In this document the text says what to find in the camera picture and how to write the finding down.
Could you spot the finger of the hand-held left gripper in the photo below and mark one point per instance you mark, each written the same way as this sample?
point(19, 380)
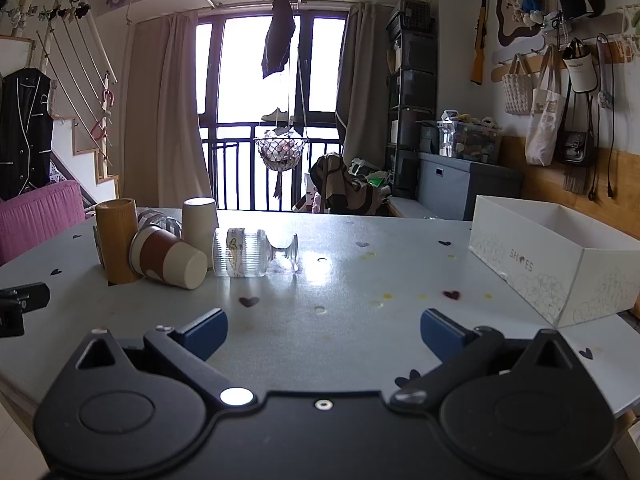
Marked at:
point(25, 300)

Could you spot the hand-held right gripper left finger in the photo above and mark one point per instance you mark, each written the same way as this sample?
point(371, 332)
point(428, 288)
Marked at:
point(207, 331)

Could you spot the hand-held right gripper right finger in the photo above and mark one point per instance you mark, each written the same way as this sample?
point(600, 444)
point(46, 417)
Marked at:
point(441, 331)

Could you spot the brown shoulder bag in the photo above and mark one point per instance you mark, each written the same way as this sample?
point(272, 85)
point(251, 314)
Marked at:
point(575, 147)

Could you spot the brown paper cup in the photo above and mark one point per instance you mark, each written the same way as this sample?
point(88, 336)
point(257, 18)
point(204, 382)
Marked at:
point(162, 258)

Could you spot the white paper cup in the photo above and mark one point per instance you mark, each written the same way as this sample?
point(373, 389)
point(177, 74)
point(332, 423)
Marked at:
point(200, 225)

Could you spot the tall bamboo cup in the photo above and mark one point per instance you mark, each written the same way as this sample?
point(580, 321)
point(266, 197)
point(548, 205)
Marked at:
point(116, 240)

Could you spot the striped glass cup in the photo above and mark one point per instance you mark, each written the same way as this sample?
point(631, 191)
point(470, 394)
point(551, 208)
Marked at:
point(162, 221)

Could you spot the pink sofa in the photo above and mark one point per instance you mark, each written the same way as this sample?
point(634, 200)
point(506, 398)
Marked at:
point(35, 220)

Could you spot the clear glass goblet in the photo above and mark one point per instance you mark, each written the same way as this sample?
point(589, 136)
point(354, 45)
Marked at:
point(245, 255)

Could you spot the white shoe box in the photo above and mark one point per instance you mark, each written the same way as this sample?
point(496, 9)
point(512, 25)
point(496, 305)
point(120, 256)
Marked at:
point(525, 266)

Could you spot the grey storage box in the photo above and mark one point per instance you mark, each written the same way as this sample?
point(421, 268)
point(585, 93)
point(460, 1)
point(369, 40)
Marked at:
point(465, 187)

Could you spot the black balcony railing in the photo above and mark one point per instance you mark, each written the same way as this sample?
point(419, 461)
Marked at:
point(235, 175)

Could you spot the black vest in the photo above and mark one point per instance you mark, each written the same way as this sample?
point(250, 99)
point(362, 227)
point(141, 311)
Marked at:
point(25, 135)

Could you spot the chair with draped clothes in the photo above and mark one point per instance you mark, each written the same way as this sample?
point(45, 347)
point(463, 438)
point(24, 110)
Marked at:
point(345, 185)

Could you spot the clear plastic box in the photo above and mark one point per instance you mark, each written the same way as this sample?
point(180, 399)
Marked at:
point(467, 141)

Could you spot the hanging net basket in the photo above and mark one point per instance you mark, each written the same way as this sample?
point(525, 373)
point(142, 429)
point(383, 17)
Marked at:
point(280, 152)

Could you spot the beige curtain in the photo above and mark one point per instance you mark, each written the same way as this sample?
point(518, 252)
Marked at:
point(170, 110)
point(361, 85)

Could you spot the hanging pair of shoes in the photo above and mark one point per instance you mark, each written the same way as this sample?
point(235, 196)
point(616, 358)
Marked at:
point(276, 115)

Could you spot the canvas tote bag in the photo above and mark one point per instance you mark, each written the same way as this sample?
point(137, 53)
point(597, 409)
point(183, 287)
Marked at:
point(544, 122)

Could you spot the black shelf rack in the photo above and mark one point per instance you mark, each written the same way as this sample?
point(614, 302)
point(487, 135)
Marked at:
point(412, 100)

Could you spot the stair railing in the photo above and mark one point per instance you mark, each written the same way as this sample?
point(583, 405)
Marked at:
point(75, 60)

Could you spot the knitted tote bag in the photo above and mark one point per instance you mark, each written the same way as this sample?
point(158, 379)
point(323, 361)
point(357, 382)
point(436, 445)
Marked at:
point(517, 87)

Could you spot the white bucket bag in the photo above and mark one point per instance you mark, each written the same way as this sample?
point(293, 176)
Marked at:
point(580, 71)

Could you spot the toy rifle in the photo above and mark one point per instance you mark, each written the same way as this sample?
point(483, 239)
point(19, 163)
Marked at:
point(481, 35)

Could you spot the dark hanging garment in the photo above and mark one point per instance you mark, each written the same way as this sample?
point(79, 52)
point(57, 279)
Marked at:
point(278, 35)

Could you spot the wooden coat rack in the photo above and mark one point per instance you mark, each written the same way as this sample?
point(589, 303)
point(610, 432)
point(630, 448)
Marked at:
point(617, 50)

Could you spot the wavy wall board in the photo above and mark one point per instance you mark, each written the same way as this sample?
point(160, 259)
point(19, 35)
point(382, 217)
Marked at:
point(505, 15)

